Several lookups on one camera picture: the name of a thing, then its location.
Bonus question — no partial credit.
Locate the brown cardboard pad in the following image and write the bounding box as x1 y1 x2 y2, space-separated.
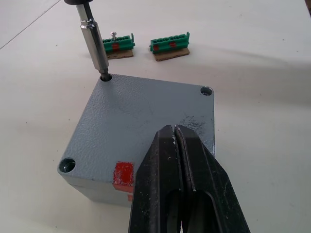
106 50 135 60
154 48 190 62

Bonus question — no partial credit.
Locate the electric screwdriver with silver bit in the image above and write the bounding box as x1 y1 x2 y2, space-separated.
64 0 113 82

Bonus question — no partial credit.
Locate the green screw holder block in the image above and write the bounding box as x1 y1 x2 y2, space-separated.
148 31 190 54
102 33 136 54

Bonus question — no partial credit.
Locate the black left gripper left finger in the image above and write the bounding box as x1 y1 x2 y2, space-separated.
128 125 183 233

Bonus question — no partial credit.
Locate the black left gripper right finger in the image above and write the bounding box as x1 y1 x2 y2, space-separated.
174 124 251 233

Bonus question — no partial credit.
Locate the grey metal box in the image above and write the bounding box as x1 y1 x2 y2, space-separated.
57 135 216 210

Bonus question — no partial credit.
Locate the grey metal box lid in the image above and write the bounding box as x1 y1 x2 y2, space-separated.
57 74 215 187

